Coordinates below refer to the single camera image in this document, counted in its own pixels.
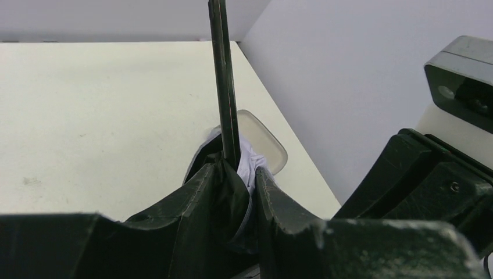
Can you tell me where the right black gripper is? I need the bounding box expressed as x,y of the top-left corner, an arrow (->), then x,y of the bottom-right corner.
335,128 -> 492,257

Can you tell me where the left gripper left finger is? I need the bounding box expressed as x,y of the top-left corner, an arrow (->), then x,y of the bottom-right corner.
1,164 -> 222,278

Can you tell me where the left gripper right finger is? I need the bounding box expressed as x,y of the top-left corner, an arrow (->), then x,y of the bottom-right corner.
255,168 -> 485,278

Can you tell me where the purple umbrella case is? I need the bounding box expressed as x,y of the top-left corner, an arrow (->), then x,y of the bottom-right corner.
237,109 -> 288,175

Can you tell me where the purple umbrella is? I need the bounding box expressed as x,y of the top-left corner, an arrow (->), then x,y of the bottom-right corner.
183,1 -> 274,255

